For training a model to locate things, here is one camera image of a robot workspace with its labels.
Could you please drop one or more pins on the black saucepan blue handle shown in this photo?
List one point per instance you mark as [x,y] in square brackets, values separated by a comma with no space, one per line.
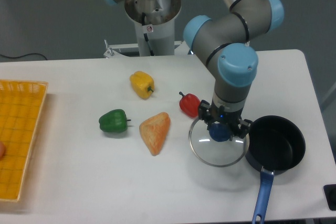
[275,146]

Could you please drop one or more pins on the red bell pepper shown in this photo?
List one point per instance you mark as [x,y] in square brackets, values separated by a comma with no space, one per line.
[189,104]

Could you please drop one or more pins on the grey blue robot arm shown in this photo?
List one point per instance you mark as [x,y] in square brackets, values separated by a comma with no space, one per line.
[222,47]

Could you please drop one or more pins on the black device at table edge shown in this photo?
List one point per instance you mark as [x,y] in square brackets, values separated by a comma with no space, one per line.
[330,192]

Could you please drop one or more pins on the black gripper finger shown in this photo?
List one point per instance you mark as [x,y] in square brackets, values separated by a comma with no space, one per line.
[204,112]
[239,128]

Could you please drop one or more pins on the yellow woven basket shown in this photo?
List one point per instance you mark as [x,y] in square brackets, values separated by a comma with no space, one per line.
[22,102]

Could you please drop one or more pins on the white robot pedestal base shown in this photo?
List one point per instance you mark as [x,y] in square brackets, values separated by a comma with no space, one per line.
[154,24]

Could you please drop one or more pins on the green bell pepper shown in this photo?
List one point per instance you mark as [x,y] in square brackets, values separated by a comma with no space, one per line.
[114,121]

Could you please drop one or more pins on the triangular bread pastry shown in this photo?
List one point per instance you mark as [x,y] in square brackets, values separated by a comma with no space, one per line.
[154,130]

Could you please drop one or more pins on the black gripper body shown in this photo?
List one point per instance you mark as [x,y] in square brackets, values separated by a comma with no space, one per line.
[220,115]

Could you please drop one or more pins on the glass lid blue knob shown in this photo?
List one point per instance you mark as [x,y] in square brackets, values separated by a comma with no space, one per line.
[215,145]

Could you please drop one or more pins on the yellow bell pepper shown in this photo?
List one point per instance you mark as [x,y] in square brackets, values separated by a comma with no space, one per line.
[142,83]

